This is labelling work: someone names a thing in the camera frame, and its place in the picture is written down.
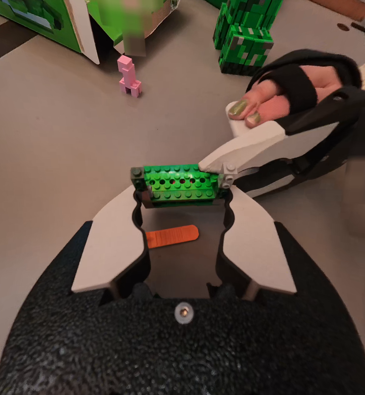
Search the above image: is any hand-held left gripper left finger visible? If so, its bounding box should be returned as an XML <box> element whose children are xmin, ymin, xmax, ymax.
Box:
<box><xmin>71</xmin><ymin>185</ymin><xmax>152</xmax><ymax>298</ymax></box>

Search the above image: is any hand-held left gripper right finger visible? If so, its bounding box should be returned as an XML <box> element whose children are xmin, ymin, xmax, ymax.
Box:
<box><xmin>215</xmin><ymin>187</ymin><xmax>297</xmax><ymax>300</ymax></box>

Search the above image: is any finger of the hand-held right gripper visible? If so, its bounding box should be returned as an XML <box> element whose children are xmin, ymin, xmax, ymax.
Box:
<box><xmin>198</xmin><ymin>119</ymin><xmax>340</xmax><ymax>174</ymax></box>
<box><xmin>231</xmin><ymin>160</ymin><xmax>296</xmax><ymax>199</ymax></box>

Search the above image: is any green lego assembly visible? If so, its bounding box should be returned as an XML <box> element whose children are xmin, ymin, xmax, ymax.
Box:
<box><xmin>131</xmin><ymin>164</ymin><xmax>238</xmax><ymax>209</ymax></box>

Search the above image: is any green lego creeper figure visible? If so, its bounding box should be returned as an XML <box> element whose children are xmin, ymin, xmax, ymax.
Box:
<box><xmin>213</xmin><ymin>0</ymin><xmax>284</xmax><ymax>76</ymax></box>

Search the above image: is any pink lego pig figure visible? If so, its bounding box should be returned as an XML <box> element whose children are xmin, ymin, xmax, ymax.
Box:
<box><xmin>117</xmin><ymin>55</ymin><xmax>143</xmax><ymax>98</ymax></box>

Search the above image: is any green lego set box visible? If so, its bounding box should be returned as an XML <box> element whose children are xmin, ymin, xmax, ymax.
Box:
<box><xmin>0</xmin><ymin>0</ymin><xmax>181</xmax><ymax>65</ymax></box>

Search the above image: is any person's right hand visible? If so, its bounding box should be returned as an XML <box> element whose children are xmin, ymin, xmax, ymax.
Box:
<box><xmin>228</xmin><ymin>65</ymin><xmax>348</xmax><ymax>129</ymax></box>

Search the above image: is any orange brick separator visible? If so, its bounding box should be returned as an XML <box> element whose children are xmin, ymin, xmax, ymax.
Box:
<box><xmin>145</xmin><ymin>225</ymin><xmax>199</xmax><ymax>249</ymax></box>

